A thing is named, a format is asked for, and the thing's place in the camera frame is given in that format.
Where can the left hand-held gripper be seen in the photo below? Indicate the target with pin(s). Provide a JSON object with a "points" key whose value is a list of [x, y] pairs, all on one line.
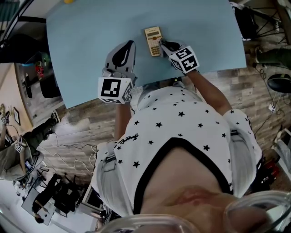
{"points": [[111, 88]]}

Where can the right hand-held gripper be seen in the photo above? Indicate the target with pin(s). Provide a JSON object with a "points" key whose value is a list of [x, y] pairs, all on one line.
{"points": [[185, 59]]}

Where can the yellow calculator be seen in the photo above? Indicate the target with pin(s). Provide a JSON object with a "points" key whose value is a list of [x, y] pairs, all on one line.
{"points": [[152, 34]]}

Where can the person's right forearm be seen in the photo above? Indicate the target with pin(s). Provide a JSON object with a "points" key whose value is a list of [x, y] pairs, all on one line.
{"points": [[209, 93]]}

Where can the person's left forearm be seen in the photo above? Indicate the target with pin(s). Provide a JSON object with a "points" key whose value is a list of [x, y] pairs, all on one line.
{"points": [[122, 120]]}

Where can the black belt device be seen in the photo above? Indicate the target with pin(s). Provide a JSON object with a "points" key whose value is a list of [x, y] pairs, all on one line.
{"points": [[177, 79]]}

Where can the yellow round object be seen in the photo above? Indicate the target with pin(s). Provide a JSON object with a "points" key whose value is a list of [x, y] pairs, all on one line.
{"points": [[68, 1]]}

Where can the black office chair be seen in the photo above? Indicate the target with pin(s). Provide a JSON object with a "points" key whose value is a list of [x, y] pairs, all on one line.
{"points": [[245, 20]]}

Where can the black side cabinet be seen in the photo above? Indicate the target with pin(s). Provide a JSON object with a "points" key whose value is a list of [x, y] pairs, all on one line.
{"points": [[43, 79]]}

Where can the white star-print shirt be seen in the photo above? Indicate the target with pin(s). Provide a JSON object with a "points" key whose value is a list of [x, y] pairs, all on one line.
{"points": [[182, 127]]}

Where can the black round stool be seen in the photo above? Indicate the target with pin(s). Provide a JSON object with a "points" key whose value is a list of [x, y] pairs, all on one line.
{"points": [[279, 83]]}

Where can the person's neck and chin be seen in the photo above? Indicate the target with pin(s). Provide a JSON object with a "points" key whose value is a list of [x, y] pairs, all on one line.
{"points": [[182, 182]]}

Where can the black tripod equipment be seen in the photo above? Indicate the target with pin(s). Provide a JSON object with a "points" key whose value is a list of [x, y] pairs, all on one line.
{"points": [[59, 193]]}

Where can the red box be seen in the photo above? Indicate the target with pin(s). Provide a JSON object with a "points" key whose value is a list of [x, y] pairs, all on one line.
{"points": [[272, 170]]}

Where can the black metal table frame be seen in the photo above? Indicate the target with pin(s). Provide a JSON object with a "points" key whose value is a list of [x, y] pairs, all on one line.
{"points": [[269, 19]]}

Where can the dark picture frame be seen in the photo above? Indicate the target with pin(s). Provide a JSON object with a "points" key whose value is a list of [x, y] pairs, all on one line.
{"points": [[16, 116]]}

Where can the clear-frame glasses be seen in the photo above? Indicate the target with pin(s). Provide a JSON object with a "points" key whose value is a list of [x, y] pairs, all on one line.
{"points": [[261, 196]]}

